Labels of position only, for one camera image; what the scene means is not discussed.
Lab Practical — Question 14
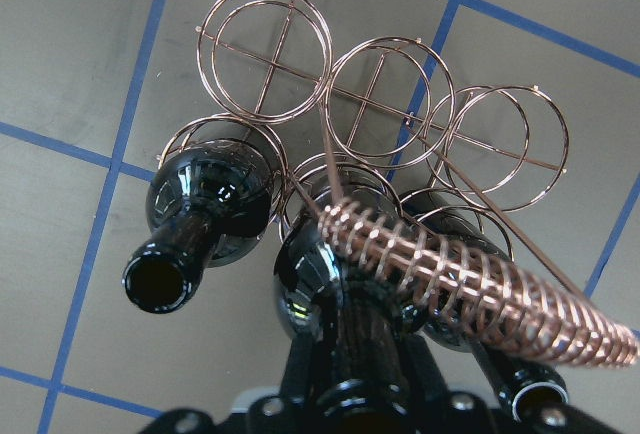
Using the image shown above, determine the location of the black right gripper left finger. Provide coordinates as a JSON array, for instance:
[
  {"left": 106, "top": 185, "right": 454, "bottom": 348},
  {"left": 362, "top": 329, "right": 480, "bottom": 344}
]
[{"left": 279, "top": 333, "right": 322, "bottom": 404}]

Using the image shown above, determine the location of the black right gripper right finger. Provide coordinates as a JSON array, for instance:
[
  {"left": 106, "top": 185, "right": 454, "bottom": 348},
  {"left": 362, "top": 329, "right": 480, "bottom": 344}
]
[{"left": 399, "top": 334, "right": 449, "bottom": 404}]

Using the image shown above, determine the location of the free black wine bottle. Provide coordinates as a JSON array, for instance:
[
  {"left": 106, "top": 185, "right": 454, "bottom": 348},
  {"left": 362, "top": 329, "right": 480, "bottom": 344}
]
[{"left": 274, "top": 208, "right": 416, "bottom": 433}]

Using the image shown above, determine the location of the far black bottle in basket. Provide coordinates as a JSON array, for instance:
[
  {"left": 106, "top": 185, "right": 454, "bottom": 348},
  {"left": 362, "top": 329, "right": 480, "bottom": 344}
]
[{"left": 397, "top": 188, "right": 569, "bottom": 425}]

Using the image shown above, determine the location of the black bottle in basket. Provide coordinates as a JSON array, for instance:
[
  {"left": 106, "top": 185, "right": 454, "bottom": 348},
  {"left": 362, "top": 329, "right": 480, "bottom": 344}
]
[
  {"left": 397, "top": 188, "right": 569, "bottom": 425},
  {"left": 123, "top": 139, "right": 273, "bottom": 314}
]

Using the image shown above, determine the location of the near black bottle in basket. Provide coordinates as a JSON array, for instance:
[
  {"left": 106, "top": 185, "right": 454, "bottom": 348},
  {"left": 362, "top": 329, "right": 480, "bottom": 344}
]
[{"left": 123, "top": 139, "right": 273, "bottom": 314}]

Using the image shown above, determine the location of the copper wire wine basket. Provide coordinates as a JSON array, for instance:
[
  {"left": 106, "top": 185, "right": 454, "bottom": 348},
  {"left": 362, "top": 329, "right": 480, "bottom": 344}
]
[{"left": 157, "top": 0, "right": 640, "bottom": 370}]

